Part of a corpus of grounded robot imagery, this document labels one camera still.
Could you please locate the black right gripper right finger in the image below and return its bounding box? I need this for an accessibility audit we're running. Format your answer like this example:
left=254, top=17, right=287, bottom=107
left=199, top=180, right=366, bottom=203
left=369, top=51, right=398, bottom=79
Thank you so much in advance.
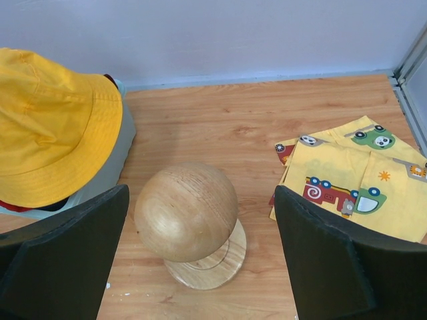
left=274, top=185, right=426, bottom=319

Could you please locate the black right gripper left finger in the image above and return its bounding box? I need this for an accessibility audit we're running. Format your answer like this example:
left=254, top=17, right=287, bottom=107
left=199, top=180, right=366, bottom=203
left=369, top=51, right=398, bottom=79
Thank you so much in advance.
left=1, top=185, right=129, bottom=319

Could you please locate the yellow bucket hat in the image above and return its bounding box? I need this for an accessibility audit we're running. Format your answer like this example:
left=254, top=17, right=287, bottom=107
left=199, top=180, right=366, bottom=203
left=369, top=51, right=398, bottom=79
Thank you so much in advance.
left=1, top=47, right=124, bottom=209

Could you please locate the red bucket hat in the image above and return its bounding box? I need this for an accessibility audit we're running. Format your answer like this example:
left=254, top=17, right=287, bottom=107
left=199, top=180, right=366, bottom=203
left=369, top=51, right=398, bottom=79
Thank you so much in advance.
left=0, top=201, right=33, bottom=213

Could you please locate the yellow cartoon print cloth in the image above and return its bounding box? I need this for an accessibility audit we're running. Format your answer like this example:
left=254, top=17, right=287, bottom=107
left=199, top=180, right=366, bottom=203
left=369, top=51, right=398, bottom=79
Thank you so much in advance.
left=275, top=116, right=426, bottom=242

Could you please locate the light teal plastic bin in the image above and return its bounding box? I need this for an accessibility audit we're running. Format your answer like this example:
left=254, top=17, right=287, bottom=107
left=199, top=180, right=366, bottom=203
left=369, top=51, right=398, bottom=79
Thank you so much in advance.
left=0, top=79, right=137, bottom=221

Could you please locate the wooden hat stand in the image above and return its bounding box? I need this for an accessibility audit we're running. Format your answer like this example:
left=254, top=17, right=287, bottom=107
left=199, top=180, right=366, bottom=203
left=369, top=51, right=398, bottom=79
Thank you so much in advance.
left=134, top=162, right=247, bottom=290

